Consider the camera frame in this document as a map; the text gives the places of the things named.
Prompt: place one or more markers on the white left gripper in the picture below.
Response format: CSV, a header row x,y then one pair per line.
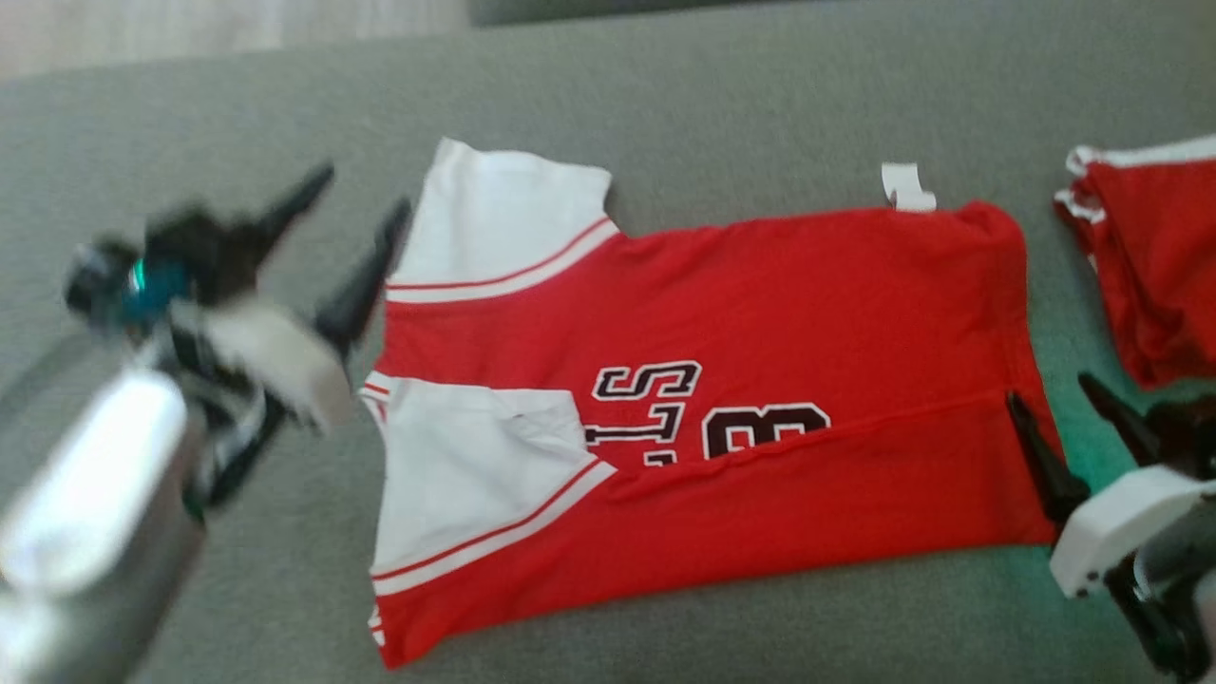
x,y
275,361

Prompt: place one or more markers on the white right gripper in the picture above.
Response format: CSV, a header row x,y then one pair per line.
x,y
1111,527

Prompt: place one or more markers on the red shorts with white waistband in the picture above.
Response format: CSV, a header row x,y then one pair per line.
x,y
1159,266

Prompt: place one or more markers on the red jersey with black lettering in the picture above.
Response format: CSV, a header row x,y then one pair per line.
x,y
760,304

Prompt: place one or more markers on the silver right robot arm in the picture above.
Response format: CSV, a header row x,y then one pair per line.
x,y
1187,570

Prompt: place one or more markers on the small grey sofa cushion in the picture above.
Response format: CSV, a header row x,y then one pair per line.
x,y
589,9

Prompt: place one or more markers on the large grey sofa seat cushion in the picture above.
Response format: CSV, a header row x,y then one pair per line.
x,y
665,95

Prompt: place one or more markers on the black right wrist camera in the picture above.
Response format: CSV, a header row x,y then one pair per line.
x,y
1187,432

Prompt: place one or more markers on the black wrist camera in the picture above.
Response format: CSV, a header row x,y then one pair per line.
x,y
1187,432
180,256

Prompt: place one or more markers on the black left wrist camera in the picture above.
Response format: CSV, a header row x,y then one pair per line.
x,y
180,256

